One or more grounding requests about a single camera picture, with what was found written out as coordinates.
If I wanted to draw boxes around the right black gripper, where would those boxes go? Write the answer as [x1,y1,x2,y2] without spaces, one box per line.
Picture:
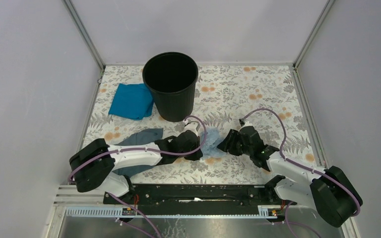
[216,129,253,157]

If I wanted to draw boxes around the light blue trash bag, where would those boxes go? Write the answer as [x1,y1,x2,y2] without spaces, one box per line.
[201,127,228,164]

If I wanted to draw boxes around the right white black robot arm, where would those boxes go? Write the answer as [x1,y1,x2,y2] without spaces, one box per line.
[217,126,363,228]

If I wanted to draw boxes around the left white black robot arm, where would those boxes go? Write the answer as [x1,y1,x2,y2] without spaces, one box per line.
[68,128,203,204]

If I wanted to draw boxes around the grey blue trash bag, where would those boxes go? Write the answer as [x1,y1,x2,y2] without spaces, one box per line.
[111,128,164,178]

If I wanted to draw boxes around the bright blue trash bag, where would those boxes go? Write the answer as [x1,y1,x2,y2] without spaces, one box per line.
[108,83,154,120]

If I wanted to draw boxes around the black plastic trash bin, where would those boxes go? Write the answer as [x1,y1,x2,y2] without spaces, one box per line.
[142,52,199,122]

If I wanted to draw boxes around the floral patterned table mat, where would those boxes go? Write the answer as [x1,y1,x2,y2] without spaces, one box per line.
[83,65,321,184]

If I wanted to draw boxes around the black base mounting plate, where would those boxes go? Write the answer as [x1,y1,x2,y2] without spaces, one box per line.
[103,184,289,210]

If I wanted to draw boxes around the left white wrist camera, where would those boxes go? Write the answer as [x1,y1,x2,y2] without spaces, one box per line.
[183,119,201,136]

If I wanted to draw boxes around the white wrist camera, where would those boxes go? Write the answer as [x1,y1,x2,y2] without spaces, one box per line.
[239,119,253,129]
[183,119,201,136]

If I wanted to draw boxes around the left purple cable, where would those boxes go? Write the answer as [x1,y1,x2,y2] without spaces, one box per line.
[67,115,207,238]

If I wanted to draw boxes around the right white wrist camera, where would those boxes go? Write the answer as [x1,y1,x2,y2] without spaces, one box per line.
[239,119,253,129]

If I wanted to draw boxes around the white slotted cable duct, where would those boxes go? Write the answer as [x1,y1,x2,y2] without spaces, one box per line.
[65,203,277,219]

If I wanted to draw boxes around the right aluminium frame post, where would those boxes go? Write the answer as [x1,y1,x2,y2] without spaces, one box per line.
[293,0,336,68]

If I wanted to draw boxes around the aluminium frame post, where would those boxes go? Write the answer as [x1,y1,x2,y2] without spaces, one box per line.
[293,0,336,68]
[62,0,105,72]

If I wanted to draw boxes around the left aluminium frame post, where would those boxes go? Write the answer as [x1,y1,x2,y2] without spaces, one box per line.
[62,0,105,72]

